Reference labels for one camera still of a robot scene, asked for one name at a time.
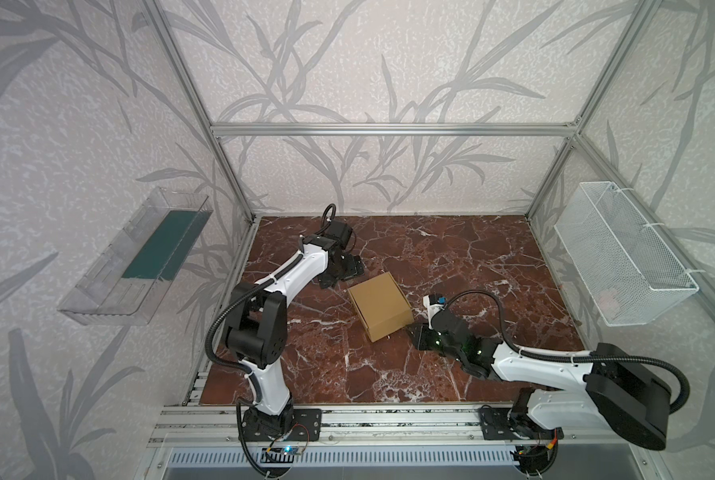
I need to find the brown cardboard box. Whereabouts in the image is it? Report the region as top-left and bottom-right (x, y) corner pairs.
(347, 272), (413, 343)

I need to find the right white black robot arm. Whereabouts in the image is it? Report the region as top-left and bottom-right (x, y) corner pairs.
(407, 309), (671, 451)

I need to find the black connector box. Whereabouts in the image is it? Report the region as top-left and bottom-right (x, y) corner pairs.
(513, 446), (553, 478)

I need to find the green circuit board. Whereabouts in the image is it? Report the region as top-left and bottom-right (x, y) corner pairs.
(262, 443), (308, 464)

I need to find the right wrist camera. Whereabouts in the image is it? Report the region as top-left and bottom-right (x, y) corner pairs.
(423, 293), (447, 329)

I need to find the left black corrugated cable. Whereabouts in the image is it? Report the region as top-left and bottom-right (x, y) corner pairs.
(203, 202), (338, 376)

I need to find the black corrugated cable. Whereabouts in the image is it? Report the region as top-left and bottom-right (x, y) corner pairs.
(443, 289), (693, 414)
(203, 202), (338, 376)

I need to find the aluminium frame enclosure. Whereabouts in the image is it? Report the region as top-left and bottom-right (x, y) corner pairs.
(140, 0), (715, 451)

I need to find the white wire mesh basket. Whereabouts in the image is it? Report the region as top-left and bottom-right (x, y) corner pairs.
(555, 181), (699, 327)

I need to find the clear plastic wall bin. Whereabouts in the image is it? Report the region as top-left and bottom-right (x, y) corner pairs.
(57, 187), (213, 326)

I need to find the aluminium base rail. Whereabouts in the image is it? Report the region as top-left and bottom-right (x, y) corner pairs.
(149, 403), (641, 448)

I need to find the right black corrugated cable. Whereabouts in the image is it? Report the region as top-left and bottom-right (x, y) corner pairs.
(443, 289), (693, 414)

